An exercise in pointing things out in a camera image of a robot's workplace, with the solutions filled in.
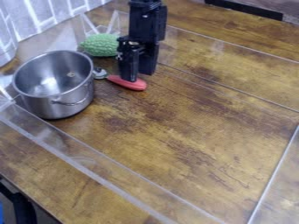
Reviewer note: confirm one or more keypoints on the green bitter melon toy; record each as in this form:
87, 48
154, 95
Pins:
100, 45

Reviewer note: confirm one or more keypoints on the pink handled metal spoon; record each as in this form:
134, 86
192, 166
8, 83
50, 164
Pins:
100, 74

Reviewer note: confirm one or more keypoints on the black bar at back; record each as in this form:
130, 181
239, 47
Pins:
246, 9

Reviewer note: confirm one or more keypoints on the stainless steel pot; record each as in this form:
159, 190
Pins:
55, 83

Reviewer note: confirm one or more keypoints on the black table leg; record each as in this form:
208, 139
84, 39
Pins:
23, 206

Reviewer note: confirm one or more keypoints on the clear acrylic barrier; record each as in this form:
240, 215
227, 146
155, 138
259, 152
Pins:
198, 151

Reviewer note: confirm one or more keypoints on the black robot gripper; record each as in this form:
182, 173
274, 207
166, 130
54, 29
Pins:
146, 32

